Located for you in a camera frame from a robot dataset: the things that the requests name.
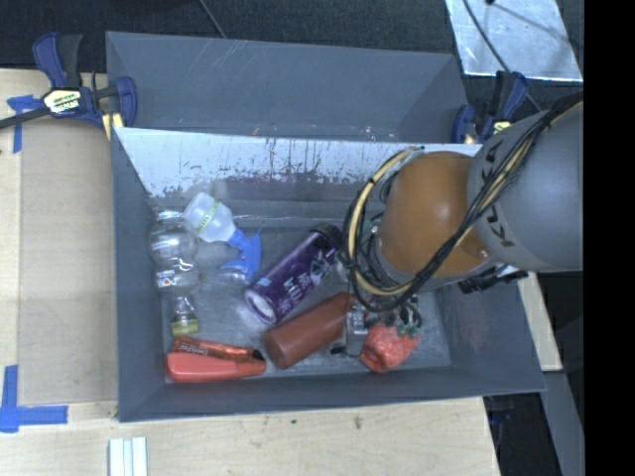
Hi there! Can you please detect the red toy strawberry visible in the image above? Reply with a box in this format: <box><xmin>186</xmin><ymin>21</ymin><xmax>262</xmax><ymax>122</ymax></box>
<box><xmin>358</xmin><ymin>321</ymin><xmax>421</xmax><ymax>374</ymax></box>

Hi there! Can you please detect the red-brown plastic bottle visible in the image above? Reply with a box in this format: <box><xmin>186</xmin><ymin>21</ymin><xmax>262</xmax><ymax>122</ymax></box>
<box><xmin>262</xmin><ymin>291</ymin><xmax>359</xmax><ymax>371</ymax></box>

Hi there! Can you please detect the purple plastic bottle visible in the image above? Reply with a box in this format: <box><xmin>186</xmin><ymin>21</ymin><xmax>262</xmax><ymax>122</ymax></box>
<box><xmin>243</xmin><ymin>222</ymin><xmax>345</xmax><ymax>326</ymax></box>

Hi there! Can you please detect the red stapler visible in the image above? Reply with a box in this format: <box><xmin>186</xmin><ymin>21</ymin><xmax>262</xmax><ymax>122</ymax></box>
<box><xmin>164</xmin><ymin>335</ymin><xmax>268</xmax><ymax>384</ymax></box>

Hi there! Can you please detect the white spray bottle blue trigger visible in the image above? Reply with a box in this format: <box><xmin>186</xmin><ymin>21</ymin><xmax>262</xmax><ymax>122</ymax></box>
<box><xmin>183</xmin><ymin>191</ymin><xmax>264</xmax><ymax>274</ymax></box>

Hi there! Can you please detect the clear plastic bottle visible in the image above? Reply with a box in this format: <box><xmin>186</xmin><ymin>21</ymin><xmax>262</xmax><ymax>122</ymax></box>
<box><xmin>148</xmin><ymin>209</ymin><xmax>202</xmax><ymax>337</ymax></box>

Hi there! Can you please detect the grey metal bin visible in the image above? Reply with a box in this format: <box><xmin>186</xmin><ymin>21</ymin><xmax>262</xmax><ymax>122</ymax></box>
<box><xmin>104</xmin><ymin>31</ymin><xmax>548</xmax><ymax>423</ymax></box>

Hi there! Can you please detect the pale wood flat board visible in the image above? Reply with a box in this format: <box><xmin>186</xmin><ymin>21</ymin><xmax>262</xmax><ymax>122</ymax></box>
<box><xmin>17</xmin><ymin>120</ymin><xmax>121</xmax><ymax>407</ymax></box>

